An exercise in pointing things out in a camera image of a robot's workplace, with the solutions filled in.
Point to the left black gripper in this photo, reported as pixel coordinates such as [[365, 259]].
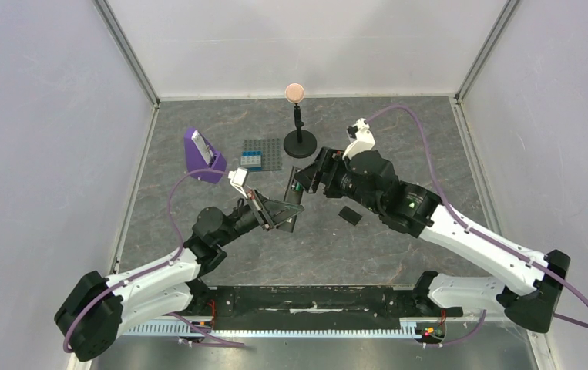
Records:
[[272, 211]]

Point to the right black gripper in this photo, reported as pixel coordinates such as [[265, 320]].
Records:
[[319, 168]]

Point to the black battery cover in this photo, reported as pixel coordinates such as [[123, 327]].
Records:
[[351, 216]]

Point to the black remote control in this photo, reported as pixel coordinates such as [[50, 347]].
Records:
[[291, 196]]

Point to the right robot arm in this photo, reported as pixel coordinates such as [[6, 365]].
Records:
[[523, 284]]

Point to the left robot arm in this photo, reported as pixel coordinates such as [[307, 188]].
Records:
[[99, 309]]

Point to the black stand with pink ball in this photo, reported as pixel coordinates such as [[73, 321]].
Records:
[[298, 143]]

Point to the grey lego baseplate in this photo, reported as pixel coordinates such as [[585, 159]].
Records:
[[271, 152]]

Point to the blue white lego bricks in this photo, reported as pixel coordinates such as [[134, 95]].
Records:
[[251, 160]]

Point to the purple metronome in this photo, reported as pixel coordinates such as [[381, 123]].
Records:
[[203, 161]]

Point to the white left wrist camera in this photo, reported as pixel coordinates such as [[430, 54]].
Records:
[[237, 179]]

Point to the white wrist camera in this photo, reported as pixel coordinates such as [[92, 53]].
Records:
[[361, 138], [237, 179]]

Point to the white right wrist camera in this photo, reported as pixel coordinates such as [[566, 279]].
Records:
[[361, 138]]

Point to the black base frame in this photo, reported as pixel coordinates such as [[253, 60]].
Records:
[[313, 307]]

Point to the white cable duct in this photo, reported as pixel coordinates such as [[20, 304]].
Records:
[[176, 328]]

